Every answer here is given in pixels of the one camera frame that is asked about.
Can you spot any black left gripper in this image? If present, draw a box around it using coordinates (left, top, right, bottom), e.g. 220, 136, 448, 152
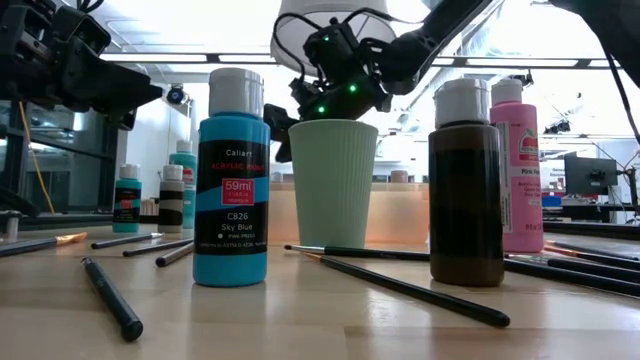
0, 0, 164, 131

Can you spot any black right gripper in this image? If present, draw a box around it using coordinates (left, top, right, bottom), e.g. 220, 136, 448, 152
263, 22, 394, 164

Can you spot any small sky blue paint bottle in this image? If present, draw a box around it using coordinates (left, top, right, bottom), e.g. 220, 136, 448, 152
192, 67, 272, 289

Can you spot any large teal paint bottle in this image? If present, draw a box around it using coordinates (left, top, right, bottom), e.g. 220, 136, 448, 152
168, 139, 199, 230

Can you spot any small teal paint bottle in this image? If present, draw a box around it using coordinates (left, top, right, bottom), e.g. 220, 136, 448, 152
111, 163, 143, 234

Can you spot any small beige-grey paint bottle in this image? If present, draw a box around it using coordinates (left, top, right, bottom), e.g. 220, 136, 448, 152
157, 163, 185, 235

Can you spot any small dark brown paint bottle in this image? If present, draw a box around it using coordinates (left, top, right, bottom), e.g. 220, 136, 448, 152
428, 77, 506, 289

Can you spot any large pink paint bottle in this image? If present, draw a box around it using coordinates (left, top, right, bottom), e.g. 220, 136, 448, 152
488, 78, 546, 254

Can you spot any black-handled paintbrush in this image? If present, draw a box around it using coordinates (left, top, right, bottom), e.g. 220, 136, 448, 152
302, 251, 512, 329
154, 242, 196, 268
122, 238, 195, 258
80, 256, 145, 344
91, 231, 165, 250
503, 260, 640, 298
504, 253, 640, 284
544, 239, 640, 261
543, 244, 640, 271
283, 243, 432, 262

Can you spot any black metal shelf rack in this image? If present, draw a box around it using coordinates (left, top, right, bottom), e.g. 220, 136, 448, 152
0, 97, 124, 217

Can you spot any green ribbed cup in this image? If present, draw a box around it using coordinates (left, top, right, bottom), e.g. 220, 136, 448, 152
287, 118, 380, 250

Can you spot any translucent orange plastic tray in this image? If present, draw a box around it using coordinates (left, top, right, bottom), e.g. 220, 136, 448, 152
267, 180, 432, 246

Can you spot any flat orange-bristle paintbrush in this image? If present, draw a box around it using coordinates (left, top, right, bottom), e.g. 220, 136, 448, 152
0, 231, 89, 259

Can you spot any black computer monitor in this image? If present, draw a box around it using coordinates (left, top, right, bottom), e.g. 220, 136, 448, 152
563, 154, 620, 197

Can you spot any black round camera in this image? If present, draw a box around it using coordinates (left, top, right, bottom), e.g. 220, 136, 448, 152
164, 83, 190, 107

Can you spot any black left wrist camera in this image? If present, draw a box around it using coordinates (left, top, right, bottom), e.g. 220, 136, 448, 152
49, 3, 112, 57

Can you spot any yellow hanging cable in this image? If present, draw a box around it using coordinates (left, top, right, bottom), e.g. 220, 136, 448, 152
17, 101, 57, 215

